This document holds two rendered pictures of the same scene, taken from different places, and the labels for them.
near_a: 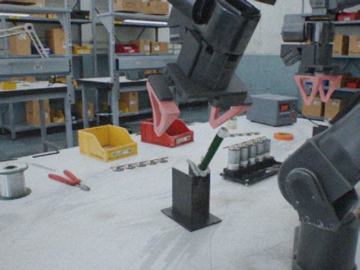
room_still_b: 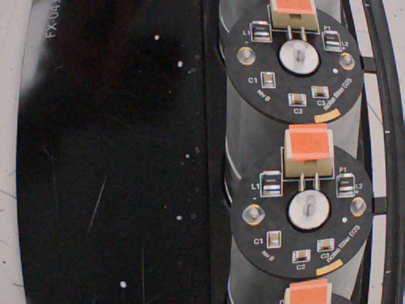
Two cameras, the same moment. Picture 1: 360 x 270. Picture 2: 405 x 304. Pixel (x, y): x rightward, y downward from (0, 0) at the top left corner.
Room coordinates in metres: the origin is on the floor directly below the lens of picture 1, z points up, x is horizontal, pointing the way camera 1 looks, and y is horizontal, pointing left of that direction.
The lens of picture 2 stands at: (0.82, -0.28, 1.10)
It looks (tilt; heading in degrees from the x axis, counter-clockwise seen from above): 62 degrees down; 132
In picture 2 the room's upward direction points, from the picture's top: straight up
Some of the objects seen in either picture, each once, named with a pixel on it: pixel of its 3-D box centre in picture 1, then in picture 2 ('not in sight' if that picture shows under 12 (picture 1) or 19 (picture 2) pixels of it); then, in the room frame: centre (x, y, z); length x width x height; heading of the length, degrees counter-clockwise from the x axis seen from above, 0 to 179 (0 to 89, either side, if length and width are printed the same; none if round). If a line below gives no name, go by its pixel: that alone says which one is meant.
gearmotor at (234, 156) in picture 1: (233, 160); not in sight; (0.68, -0.11, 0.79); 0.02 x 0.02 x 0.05
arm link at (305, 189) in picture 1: (323, 189); not in sight; (0.35, -0.15, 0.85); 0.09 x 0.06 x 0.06; 139
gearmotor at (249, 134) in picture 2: (250, 154); (297, 128); (0.71, -0.15, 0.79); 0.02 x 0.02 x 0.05
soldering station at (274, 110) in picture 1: (271, 109); not in sight; (1.27, -0.33, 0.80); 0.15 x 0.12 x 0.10; 33
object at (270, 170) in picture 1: (256, 171); (191, 216); (0.70, -0.16, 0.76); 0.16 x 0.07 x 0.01; 134
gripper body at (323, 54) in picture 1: (320, 57); not in sight; (0.89, -0.35, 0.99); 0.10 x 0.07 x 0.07; 133
